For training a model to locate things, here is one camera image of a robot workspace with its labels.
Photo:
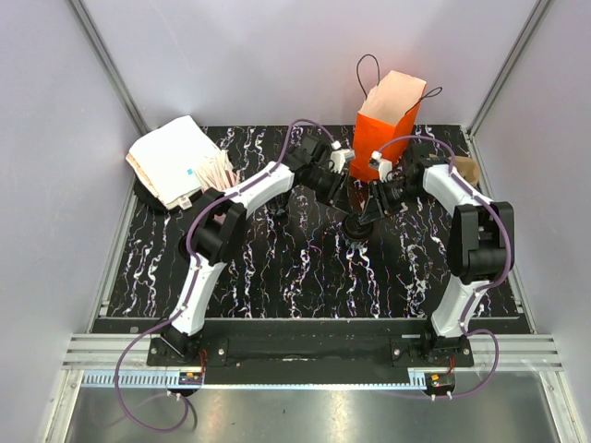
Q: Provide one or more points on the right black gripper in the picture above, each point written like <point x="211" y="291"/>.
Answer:
<point x="376" y="207"/>

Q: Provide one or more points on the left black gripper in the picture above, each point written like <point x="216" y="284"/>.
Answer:
<point x="338" y="197"/>

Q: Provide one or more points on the black lid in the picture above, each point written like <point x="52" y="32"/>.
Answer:
<point x="354" y="230"/>

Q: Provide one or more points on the orange paper bag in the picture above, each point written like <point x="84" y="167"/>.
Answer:
<point x="385" y="120"/>

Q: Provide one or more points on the black coffee cup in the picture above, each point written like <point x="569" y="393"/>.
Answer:
<point x="279" y="206"/>

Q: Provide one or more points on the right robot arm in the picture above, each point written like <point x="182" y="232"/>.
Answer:
<point x="479" y="252"/>

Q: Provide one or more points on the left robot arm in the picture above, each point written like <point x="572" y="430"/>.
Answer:
<point x="221" y="223"/>

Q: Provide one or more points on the bottom pulp cup carrier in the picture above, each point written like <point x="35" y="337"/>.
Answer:
<point x="469" y="169"/>

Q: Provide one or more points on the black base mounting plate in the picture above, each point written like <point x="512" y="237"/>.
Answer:
<point x="276" y="353"/>

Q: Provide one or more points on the white napkin stack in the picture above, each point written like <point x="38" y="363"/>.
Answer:
<point x="167" y="159"/>

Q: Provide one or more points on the black round napkin base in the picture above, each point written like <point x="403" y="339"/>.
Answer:
<point x="153" y="204"/>

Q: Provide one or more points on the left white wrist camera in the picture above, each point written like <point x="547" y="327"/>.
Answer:
<point x="340" y="157"/>

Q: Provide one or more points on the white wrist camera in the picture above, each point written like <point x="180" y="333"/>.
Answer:
<point x="381" y="165"/>
<point x="340" y="157"/>

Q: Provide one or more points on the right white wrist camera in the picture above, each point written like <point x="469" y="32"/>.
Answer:
<point x="381" y="165"/>

